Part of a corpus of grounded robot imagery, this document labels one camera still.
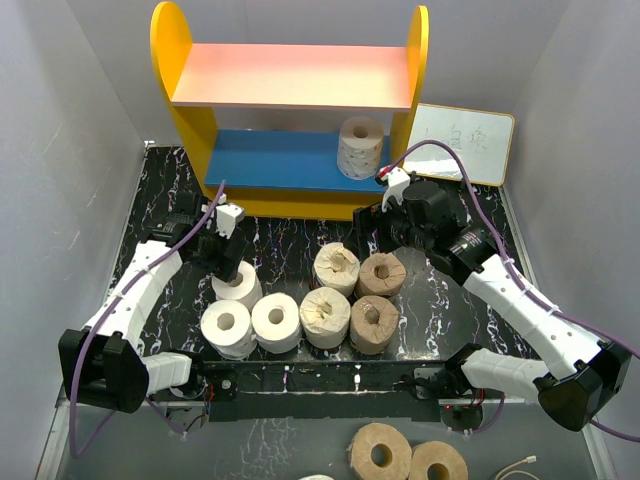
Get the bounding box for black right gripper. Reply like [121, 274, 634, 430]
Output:
[344, 192, 432, 261]

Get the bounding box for beige roll back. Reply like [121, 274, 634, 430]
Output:
[312, 242, 361, 297]

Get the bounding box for beige roll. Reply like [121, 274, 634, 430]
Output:
[299, 287, 351, 350]
[312, 242, 361, 297]

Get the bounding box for patterned white paper roll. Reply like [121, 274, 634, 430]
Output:
[337, 116, 384, 180]

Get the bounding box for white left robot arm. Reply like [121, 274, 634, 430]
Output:
[58, 193, 248, 413]

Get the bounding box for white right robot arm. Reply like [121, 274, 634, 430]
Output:
[349, 181, 632, 431]

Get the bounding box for yellow shelf with coloured boards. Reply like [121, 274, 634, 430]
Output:
[150, 1, 430, 220]

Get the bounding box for brown wrapped roll back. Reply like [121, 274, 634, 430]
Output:
[355, 253, 407, 302]

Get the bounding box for brown wrapped roll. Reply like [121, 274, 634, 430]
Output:
[355, 253, 407, 302]
[349, 295, 399, 355]

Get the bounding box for brown wrapped roll front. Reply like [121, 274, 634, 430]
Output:
[349, 295, 399, 355]

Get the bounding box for beige wrapped roll front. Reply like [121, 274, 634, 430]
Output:
[299, 287, 351, 350]

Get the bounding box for small whiteboard with writing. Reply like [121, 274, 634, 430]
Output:
[403, 104, 515, 187]

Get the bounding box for tan roll on floor left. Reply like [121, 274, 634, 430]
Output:
[348, 423, 412, 479]

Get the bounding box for tan roll on floor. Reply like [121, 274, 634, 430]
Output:
[408, 441, 469, 480]
[348, 423, 412, 479]

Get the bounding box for tan roll on floor right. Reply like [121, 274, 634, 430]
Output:
[408, 441, 469, 480]

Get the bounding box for white roll at bottom edge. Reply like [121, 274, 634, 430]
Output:
[299, 474, 333, 480]

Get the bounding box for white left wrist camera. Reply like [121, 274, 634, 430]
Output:
[204, 202, 245, 239]

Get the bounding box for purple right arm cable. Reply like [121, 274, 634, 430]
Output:
[387, 139, 640, 444]

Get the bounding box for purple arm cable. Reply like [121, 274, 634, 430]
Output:
[68, 179, 229, 459]
[387, 139, 640, 444]

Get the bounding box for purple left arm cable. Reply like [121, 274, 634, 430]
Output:
[68, 179, 229, 459]

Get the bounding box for white cable on floor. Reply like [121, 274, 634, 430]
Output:
[494, 454, 539, 480]

